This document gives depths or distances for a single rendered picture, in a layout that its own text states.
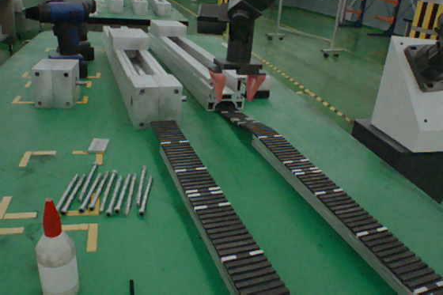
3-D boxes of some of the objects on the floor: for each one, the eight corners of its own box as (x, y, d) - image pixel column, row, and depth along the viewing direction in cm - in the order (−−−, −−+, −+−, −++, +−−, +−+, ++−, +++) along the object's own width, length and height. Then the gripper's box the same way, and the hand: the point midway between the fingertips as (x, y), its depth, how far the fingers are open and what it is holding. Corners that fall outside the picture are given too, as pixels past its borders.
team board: (263, 39, 708) (277, -67, 633) (282, 39, 735) (297, -63, 660) (323, 58, 596) (345, -70, 522) (342, 57, 624) (365, -63, 549)
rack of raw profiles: (336, 25, 1150) (349, -48, 1066) (360, 28, 1175) (373, -43, 1090) (406, 47, 859) (430, -51, 774) (433, 49, 883) (461, -45, 799)
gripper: (220, 39, 78) (214, 107, 84) (271, 40, 82) (263, 105, 88) (210, 33, 84) (205, 97, 90) (258, 35, 88) (251, 96, 94)
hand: (234, 98), depth 89 cm, fingers open, 8 cm apart
